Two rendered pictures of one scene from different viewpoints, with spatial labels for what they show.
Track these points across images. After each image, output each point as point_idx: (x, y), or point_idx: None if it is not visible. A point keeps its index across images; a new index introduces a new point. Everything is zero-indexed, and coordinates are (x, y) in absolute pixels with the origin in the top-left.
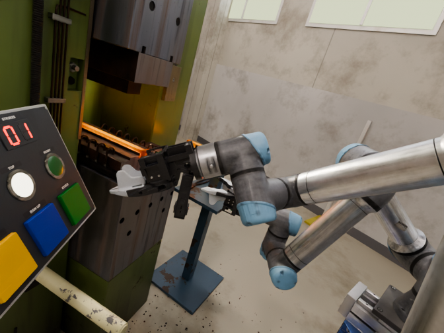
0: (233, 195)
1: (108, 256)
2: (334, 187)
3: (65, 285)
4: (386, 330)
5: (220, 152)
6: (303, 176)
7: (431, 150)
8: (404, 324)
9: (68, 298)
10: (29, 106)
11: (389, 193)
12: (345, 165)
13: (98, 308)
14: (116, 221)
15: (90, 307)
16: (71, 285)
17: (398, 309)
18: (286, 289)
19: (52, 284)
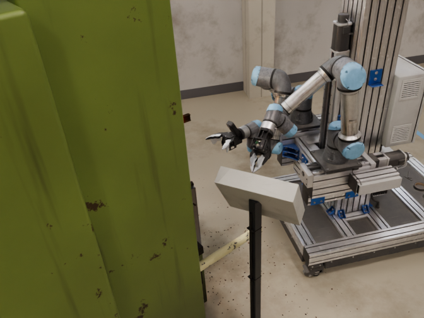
0: (233, 138)
1: (197, 235)
2: (300, 102)
3: (226, 246)
4: (298, 133)
5: (275, 122)
6: (286, 105)
7: (322, 77)
8: (302, 125)
9: (234, 246)
10: (231, 168)
11: (291, 85)
12: (300, 93)
13: (247, 233)
14: (196, 209)
15: (244, 236)
16: (227, 244)
17: (296, 122)
18: (281, 151)
19: (223, 252)
